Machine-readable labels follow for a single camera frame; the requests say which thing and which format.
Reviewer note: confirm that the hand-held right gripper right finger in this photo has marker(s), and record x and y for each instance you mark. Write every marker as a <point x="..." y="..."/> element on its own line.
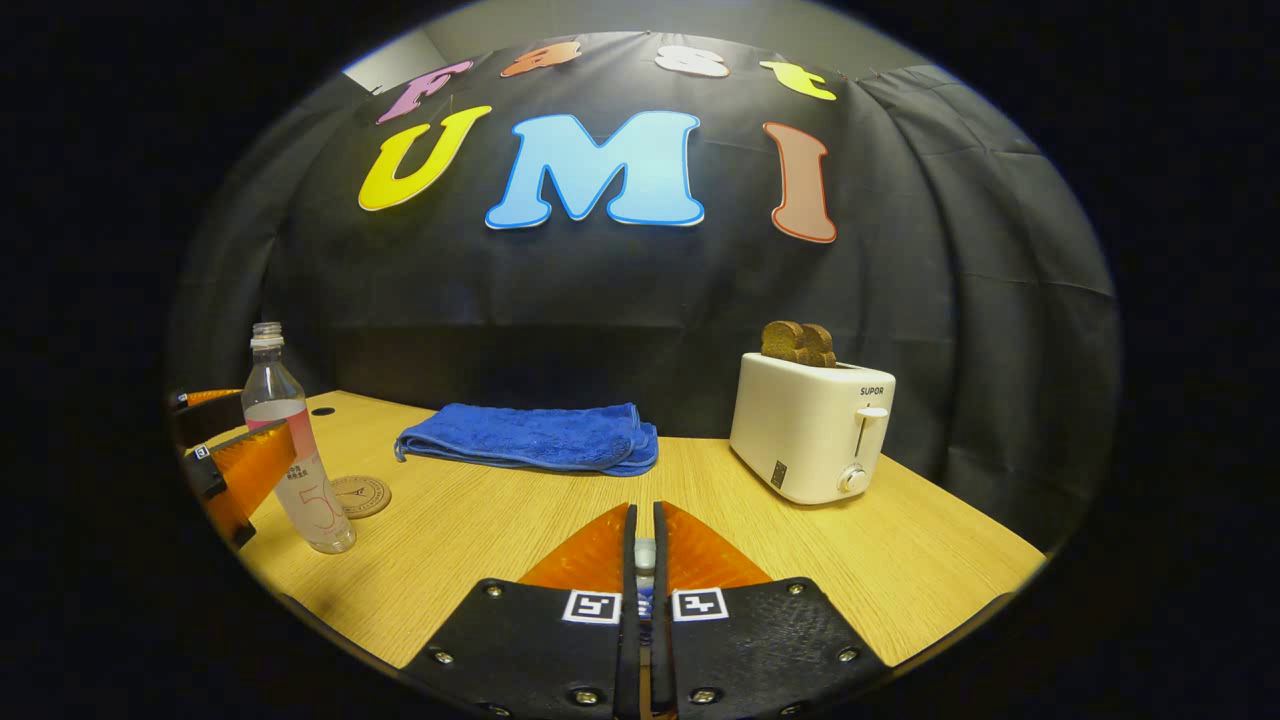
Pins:
<point x="662" y="660"/>

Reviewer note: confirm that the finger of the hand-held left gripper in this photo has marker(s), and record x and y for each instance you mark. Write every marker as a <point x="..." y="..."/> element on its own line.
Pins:
<point x="250" y="465"/>
<point x="205" y="420"/>

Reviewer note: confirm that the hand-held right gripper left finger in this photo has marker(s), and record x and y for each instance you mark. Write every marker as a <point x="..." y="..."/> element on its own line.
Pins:
<point x="628" y="660"/>

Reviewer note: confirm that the clear plastic water bottle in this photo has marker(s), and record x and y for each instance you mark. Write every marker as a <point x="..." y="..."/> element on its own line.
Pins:
<point x="315" y="510"/>

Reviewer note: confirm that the round brown coaster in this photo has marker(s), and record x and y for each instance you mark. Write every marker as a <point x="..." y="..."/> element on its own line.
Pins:
<point x="365" y="495"/>

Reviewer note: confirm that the blue towel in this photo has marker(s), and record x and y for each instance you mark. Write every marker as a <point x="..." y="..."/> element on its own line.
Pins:
<point x="530" y="435"/>

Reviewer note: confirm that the white toaster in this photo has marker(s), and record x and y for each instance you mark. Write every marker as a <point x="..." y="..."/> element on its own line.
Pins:
<point x="800" y="430"/>

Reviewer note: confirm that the brown bread slice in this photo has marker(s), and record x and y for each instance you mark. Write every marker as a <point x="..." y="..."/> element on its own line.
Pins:
<point x="820" y="346"/>
<point x="782" y="342"/>

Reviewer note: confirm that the black backdrop cloth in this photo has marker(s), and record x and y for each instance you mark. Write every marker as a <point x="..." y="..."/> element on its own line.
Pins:
<point x="650" y="300"/>

